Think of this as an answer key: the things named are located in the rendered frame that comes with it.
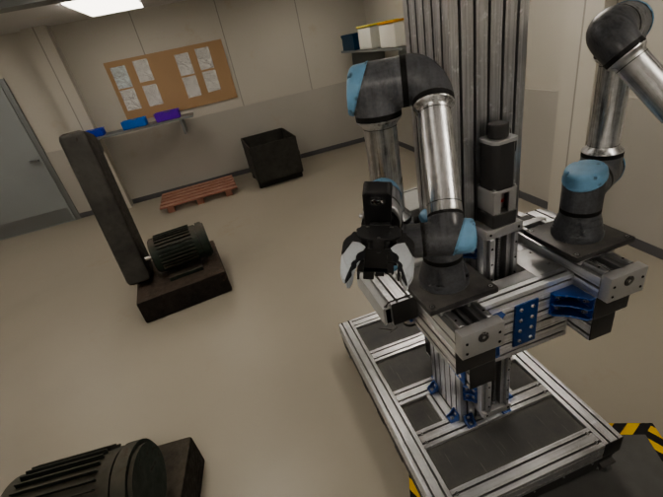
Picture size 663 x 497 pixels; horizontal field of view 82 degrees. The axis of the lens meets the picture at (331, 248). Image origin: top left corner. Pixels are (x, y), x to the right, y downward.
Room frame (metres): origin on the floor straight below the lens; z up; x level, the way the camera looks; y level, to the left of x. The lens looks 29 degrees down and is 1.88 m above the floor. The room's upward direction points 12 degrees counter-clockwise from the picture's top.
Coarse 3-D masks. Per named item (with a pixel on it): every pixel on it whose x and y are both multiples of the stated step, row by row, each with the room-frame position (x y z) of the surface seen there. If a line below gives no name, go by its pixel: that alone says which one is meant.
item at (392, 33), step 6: (402, 18) 4.90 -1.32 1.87; (378, 24) 5.31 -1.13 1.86; (384, 24) 5.20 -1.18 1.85; (390, 24) 4.99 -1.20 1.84; (396, 24) 4.89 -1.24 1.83; (402, 24) 4.90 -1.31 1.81; (384, 30) 5.17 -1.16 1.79; (390, 30) 5.00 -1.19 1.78; (396, 30) 4.89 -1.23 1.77; (402, 30) 4.90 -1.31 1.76; (384, 36) 5.19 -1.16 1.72; (390, 36) 5.02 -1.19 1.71; (396, 36) 4.89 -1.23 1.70; (402, 36) 4.90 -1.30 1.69; (384, 42) 5.21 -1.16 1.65; (390, 42) 5.03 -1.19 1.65; (396, 42) 4.89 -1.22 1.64; (402, 42) 4.90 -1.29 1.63
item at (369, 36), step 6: (372, 24) 5.59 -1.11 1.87; (360, 30) 5.92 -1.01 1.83; (366, 30) 5.69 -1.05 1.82; (372, 30) 5.60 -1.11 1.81; (378, 30) 5.61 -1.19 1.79; (360, 36) 5.96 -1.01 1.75; (366, 36) 5.73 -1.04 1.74; (372, 36) 5.60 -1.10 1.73; (378, 36) 5.61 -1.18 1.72; (360, 42) 5.99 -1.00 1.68; (366, 42) 5.76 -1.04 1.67; (372, 42) 5.59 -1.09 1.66; (378, 42) 5.61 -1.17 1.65; (360, 48) 6.03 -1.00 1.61; (366, 48) 5.80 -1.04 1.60; (372, 48) 5.61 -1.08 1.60
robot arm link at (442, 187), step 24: (408, 72) 0.92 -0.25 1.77; (432, 72) 0.91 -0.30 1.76; (408, 96) 0.92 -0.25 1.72; (432, 96) 0.87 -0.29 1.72; (432, 120) 0.85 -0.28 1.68; (432, 144) 0.81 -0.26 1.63; (432, 168) 0.78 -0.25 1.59; (456, 168) 0.78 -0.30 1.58; (432, 192) 0.75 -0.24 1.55; (456, 192) 0.74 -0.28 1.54; (432, 216) 0.72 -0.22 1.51; (456, 216) 0.70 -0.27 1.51; (432, 240) 0.68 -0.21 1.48; (456, 240) 0.67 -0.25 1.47
